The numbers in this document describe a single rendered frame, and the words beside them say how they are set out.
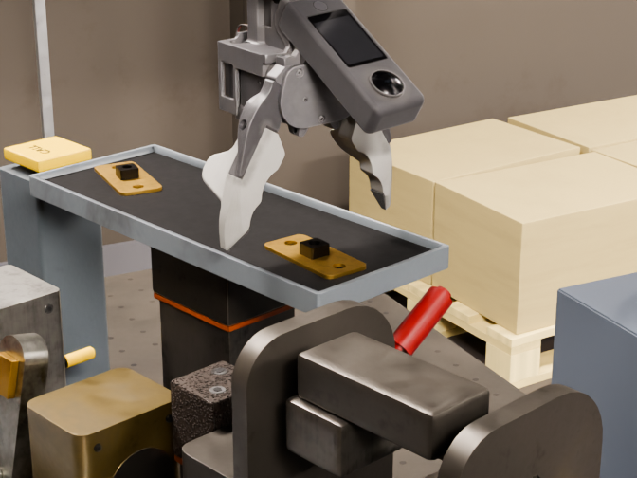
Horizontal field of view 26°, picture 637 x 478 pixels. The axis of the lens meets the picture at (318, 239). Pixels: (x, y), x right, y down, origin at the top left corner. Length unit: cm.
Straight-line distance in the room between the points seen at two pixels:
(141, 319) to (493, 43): 255
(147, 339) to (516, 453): 130
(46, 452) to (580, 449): 39
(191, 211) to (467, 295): 242
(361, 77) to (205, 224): 23
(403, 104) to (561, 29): 366
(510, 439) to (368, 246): 34
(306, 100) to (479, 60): 345
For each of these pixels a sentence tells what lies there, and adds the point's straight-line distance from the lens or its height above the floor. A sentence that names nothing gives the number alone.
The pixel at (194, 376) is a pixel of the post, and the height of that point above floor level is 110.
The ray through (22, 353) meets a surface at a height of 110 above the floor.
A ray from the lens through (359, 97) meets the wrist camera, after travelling 93.
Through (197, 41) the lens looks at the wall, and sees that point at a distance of 396.
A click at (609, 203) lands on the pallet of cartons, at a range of 345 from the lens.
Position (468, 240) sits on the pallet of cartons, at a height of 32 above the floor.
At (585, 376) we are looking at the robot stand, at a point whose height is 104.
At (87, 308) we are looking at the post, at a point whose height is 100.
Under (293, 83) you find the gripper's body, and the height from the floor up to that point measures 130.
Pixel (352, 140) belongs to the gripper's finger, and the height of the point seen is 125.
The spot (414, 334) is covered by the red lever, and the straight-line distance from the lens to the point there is 97.
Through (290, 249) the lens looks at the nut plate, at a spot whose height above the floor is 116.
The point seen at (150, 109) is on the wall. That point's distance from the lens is 395.
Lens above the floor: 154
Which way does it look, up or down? 21 degrees down
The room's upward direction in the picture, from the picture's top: straight up
